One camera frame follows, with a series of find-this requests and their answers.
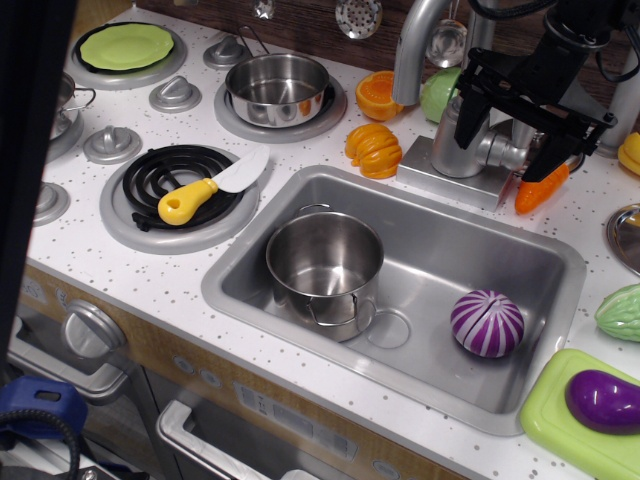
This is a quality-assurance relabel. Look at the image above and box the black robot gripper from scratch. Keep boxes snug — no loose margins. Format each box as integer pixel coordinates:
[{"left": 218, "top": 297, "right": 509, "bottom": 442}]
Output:
[{"left": 454, "top": 21, "right": 617, "bottom": 183}]

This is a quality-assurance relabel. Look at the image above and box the silver faucet lever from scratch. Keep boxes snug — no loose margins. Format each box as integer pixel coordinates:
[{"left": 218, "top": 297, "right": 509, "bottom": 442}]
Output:
[{"left": 476, "top": 120, "right": 536, "bottom": 171}]

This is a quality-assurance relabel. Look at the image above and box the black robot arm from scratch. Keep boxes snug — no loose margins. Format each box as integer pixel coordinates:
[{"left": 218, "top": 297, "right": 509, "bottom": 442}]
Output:
[{"left": 454, "top": 1, "right": 639, "bottom": 182}]

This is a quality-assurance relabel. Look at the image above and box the silver toy faucet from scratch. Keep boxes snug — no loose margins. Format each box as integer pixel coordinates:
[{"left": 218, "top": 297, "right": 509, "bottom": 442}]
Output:
[{"left": 392, "top": 1, "right": 516, "bottom": 212}]

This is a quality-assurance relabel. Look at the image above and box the orange toy carrot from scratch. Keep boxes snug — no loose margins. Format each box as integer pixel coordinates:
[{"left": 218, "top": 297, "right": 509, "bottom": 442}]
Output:
[{"left": 514, "top": 164, "right": 570, "bottom": 215}]

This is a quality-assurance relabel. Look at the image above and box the hanging steel ladle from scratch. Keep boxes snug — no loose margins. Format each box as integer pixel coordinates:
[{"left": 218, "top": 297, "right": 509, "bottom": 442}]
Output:
[{"left": 425, "top": 1, "right": 467, "bottom": 68}]

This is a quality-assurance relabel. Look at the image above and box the yellow toy pepper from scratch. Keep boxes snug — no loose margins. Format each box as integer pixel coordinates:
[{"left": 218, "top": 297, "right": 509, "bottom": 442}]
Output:
[{"left": 618, "top": 132, "right": 640, "bottom": 175}]

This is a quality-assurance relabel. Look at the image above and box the orange toy pumpkin piece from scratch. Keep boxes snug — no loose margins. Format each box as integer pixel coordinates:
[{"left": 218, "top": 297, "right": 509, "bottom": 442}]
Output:
[{"left": 345, "top": 124, "right": 403, "bottom": 179}]

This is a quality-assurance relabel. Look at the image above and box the grey toy sink basin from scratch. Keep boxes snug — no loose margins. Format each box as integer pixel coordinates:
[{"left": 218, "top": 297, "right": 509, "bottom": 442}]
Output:
[{"left": 201, "top": 166, "right": 586, "bottom": 436}]

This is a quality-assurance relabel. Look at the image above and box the toy orange half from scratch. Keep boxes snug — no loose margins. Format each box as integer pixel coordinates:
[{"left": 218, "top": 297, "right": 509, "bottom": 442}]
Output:
[{"left": 355, "top": 70, "right": 404, "bottom": 121}]

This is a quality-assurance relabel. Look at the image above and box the silver plate at right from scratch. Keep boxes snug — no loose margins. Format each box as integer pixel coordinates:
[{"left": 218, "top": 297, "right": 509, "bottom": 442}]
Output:
[{"left": 606, "top": 203, "right": 640, "bottom": 275}]

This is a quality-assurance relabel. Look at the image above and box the hanging slotted spoon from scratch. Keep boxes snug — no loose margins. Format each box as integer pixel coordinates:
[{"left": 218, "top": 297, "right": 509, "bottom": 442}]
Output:
[{"left": 335, "top": 0, "right": 383, "bottom": 40}]

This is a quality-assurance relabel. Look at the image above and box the purple striped toy onion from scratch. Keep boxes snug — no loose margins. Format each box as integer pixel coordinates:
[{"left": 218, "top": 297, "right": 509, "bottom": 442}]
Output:
[{"left": 450, "top": 289, "right": 525, "bottom": 358}]

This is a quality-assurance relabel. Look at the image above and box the green toy bitter gourd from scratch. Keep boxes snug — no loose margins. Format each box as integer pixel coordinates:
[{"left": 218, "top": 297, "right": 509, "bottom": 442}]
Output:
[{"left": 594, "top": 284, "right": 639, "bottom": 342}]

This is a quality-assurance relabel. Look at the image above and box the steel pot in sink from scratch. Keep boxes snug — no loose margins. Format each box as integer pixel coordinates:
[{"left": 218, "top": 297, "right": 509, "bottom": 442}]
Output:
[{"left": 265, "top": 203, "right": 384, "bottom": 342}]

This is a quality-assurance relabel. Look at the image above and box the steel saucepan on burner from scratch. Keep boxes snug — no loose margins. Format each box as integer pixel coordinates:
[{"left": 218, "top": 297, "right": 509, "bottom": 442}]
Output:
[{"left": 223, "top": 45, "right": 334, "bottom": 129}]

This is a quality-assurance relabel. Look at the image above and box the hanging small spoon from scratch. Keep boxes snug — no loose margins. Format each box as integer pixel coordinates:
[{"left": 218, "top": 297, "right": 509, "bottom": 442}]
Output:
[{"left": 252, "top": 0, "right": 276, "bottom": 20}]

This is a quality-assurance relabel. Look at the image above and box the purple toy eggplant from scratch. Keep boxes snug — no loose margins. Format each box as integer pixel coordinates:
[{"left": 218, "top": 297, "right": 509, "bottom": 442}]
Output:
[{"left": 565, "top": 370, "right": 639, "bottom": 435}]

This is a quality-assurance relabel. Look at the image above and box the green cutting board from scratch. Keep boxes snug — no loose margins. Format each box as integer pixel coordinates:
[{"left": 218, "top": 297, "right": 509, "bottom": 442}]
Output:
[{"left": 520, "top": 349, "right": 639, "bottom": 479}]

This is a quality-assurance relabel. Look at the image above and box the silver stove knob back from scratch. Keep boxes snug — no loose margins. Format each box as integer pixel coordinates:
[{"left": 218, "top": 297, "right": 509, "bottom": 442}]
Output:
[{"left": 203, "top": 35, "right": 250, "bottom": 70}]

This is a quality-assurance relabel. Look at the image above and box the silver stove knob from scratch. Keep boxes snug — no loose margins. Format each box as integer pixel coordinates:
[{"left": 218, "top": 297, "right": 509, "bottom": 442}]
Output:
[
  {"left": 203, "top": 35, "right": 250, "bottom": 70},
  {"left": 149, "top": 76, "right": 202, "bottom": 114},
  {"left": 33, "top": 182, "right": 70, "bottom": 227},
  {"left": 83, "top": 125, "right": 142, "bottom": 165}
]

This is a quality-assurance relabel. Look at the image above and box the silver stove knob middle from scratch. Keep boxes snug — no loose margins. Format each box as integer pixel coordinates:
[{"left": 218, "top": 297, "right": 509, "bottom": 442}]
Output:
[{"left": 149, "top": 76, "right": 202, "bottom": 114}]

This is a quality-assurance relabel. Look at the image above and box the black coil burner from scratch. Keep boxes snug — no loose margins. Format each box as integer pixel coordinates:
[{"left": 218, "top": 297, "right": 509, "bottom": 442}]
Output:
[{"left": 122, "top": 144, "right": 246, "bottom": 232}]

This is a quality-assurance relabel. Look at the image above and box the green toy plate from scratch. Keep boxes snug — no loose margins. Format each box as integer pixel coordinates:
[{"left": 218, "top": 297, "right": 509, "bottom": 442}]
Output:
[{"left": 78, "top": 23, "right": 175, "bottom": 72}]

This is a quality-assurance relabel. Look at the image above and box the silver stove knob front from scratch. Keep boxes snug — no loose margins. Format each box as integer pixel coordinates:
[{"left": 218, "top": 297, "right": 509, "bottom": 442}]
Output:
[{"left": 83, "top": 125, "right": 142, "bottom": 165}]

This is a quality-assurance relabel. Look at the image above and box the steel pot at left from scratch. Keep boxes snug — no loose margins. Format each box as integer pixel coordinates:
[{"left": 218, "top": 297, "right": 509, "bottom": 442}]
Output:
[{"left": 49, "top": 72, "right": 96, "bottom": 140}]

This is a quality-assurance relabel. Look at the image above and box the silver stove knob left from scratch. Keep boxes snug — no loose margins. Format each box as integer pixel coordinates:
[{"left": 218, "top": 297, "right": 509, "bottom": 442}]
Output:
[{"left": 33, "top": 182, "right": 70, "bottom": 227}]

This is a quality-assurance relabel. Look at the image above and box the silver oven dial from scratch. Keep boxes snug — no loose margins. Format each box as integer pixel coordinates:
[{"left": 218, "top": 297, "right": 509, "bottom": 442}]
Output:
[{"left": 61, "top": 299, "right": 127, "bottom": 359}]

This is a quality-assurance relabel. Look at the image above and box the black foreground pole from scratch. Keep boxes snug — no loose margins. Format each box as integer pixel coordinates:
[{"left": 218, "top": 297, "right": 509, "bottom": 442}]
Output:
[{"left": 1, "top": 1, "right": 76, "bottom": 364}]

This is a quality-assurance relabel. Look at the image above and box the yellow handled toy knife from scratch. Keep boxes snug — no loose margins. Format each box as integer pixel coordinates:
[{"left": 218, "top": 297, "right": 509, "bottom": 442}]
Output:
[{"left": 157, "top": 145, "right": 270, "bottom": 226}]

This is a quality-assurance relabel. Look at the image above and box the silver oven door handle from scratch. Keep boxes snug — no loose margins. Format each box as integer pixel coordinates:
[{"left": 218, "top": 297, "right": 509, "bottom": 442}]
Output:
[{"left": 156, "top": 400, "right": 286, "bottom": 479}]

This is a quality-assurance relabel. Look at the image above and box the blue clamp with cable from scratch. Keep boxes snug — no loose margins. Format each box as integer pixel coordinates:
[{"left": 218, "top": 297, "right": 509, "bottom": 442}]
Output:
[{"left": 0, "top": 375, "right": 89, "bottom": 480}]

